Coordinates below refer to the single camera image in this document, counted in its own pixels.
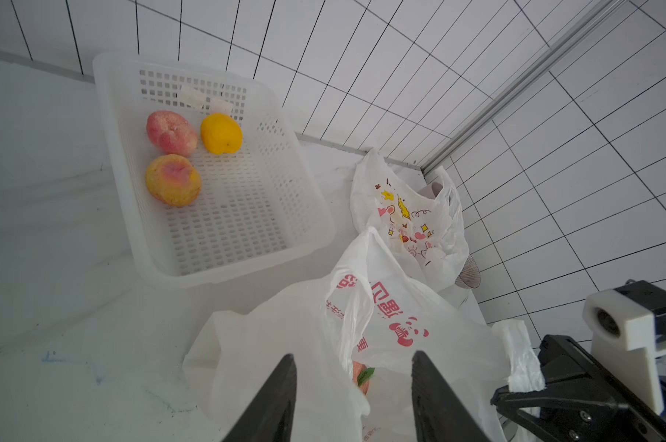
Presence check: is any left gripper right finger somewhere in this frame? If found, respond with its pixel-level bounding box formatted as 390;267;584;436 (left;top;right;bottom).
411;351;489;442

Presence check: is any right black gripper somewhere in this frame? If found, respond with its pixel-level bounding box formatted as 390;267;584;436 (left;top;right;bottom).
491;335;666;441

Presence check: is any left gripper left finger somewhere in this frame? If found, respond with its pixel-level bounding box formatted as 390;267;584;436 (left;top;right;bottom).
222;354;297;442

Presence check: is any pink peach with green leaf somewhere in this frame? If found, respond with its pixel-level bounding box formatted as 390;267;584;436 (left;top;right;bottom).
352;361;375;395

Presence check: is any white bag red lettering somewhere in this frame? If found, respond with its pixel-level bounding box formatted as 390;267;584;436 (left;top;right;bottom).
184;228;546;441

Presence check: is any white bag cartoon print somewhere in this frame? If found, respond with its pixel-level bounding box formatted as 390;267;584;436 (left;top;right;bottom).
351;150;469;291

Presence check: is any yellow pink peach front left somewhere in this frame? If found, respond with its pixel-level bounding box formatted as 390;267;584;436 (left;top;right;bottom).
145;154;202;207

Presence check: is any yellow peach back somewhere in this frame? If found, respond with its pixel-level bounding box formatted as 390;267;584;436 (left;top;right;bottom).
200;113;244;155

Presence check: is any pink peach back left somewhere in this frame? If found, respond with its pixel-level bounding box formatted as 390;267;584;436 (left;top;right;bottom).
146;110;198;158

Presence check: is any white perforated plastic basket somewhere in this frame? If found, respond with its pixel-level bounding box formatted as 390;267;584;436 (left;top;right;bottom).
93;53;336;290

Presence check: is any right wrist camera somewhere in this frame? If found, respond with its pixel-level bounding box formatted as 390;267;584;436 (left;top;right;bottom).
583;280;666;414

